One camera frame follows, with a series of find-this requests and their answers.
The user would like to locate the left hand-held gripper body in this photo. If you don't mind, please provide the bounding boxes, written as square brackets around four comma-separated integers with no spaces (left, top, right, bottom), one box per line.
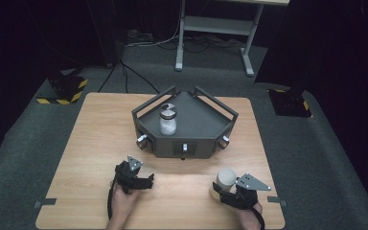
[113,154,146,195]

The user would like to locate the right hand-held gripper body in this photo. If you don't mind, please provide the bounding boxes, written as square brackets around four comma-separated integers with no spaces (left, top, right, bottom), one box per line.
[233,172,272,211]

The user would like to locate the grey lid jar beige powder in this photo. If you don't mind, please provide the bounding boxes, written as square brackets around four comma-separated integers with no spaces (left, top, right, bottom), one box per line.
[209,168,239,202]

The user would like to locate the glass shaker jar white powder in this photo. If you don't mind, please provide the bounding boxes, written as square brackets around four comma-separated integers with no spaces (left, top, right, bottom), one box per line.
[158,103,178,136]

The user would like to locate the black corner rack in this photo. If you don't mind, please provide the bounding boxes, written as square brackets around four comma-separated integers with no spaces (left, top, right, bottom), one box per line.
[131,85,240,160]

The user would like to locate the person's right hand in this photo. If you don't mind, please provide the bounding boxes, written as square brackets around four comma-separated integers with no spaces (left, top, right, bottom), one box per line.
[235,200,265,225]

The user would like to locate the black tape strip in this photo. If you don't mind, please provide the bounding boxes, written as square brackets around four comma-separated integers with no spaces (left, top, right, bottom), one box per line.
[33,197,58,209]
[266,195,288,207]

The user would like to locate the yellow black striped stand base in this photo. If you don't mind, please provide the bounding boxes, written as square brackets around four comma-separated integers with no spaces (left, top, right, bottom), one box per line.
[35,70,89,106]

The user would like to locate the power strip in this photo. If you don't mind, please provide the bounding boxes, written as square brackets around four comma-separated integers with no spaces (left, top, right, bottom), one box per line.
[126,29,156,44]

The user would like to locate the dark curtain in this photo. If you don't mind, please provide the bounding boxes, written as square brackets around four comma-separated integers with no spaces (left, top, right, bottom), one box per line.
[0,0,123,167]
[254,0,368,221]

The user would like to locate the right hand-held gripper cable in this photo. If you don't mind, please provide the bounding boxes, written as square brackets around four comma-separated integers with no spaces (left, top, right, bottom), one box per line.
[251,204,266,230]

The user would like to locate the hand-held gripper cable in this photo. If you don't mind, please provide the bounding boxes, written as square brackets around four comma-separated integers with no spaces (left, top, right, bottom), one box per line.
[251,204,266,230]
[106,183,117,221]

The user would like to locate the left hand-held gripper cable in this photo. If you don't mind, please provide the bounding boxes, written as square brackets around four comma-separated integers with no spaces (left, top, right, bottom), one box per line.
[106,183,117,221]

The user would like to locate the black floor cable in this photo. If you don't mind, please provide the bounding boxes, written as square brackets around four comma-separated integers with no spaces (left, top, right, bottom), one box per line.
[97,59,161,95]

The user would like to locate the white floor cable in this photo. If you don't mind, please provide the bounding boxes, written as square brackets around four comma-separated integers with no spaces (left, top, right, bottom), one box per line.
[124,18,182,49]

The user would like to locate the tangle of black cables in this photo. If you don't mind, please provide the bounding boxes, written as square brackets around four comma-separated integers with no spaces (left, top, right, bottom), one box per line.
[157,34,247,55]

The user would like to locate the grey metal desk frame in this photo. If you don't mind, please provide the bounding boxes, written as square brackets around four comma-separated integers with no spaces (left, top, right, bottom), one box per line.
[174,0,291,78]

